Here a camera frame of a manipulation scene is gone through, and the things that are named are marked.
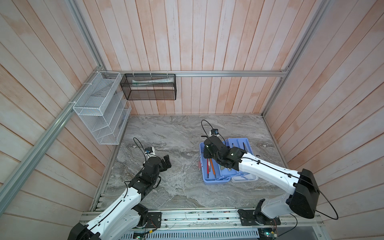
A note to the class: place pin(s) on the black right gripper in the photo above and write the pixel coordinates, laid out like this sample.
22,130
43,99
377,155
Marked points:
205,152

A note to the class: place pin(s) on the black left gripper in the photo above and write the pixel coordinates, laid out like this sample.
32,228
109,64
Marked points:
163,167

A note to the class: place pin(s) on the orange screwdriver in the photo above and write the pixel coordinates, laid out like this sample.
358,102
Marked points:
212,168

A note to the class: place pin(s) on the blue tool box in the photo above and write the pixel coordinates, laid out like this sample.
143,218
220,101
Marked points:
227,175

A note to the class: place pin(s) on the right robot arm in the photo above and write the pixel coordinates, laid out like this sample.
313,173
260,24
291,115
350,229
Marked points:
301,190

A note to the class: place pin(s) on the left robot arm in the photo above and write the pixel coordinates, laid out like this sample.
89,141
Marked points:
126,212

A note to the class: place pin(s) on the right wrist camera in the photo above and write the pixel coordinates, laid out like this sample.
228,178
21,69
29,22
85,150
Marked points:
214,132

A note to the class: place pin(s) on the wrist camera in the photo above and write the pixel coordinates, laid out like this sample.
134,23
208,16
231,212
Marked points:
214,132
150,151

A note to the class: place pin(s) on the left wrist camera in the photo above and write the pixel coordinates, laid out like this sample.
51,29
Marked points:
150,151

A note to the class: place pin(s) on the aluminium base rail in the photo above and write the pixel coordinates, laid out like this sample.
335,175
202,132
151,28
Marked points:
216,224

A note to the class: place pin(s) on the white wire mesh shelf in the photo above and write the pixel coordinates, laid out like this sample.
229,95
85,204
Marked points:
102,108

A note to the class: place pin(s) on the black wire mesh basket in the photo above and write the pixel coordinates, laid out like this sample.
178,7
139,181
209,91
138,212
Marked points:
142,87

